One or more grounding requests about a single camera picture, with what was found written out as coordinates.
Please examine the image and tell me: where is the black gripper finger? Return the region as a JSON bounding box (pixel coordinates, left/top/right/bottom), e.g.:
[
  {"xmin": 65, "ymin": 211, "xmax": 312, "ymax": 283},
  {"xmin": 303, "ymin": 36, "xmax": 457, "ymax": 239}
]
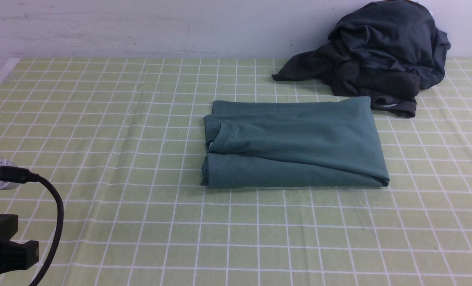
[
  {"xmin": 0, "ymin": 214, "xmax": 18, "ymax": 239},
  {"xmin": 0, "ymin": 240, "xmax": 39, "ymax": 272}
]

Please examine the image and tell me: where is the green long sleeve shirt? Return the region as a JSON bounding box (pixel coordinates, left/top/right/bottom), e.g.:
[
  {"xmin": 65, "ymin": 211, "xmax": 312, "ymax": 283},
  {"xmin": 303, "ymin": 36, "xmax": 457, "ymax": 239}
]
[{"xmin": 201, "ymin": 97, "xmax": 390, "ymax": 189}]

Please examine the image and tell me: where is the dark grey crumpled garment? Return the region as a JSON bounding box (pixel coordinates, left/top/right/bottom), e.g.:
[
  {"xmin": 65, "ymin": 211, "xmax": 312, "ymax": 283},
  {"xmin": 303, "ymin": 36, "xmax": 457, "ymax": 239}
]
[{"xmin": 272, "ymin": 0, "xmax": 451, "ymax": 118}]

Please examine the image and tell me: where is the black camera cable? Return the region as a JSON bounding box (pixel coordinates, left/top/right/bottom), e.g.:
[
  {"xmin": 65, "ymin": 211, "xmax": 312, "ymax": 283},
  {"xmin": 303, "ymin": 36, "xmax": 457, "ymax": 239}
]
[{"xmin": 0, "ymin": 166, "xmax": 64, "ymax": 286}]

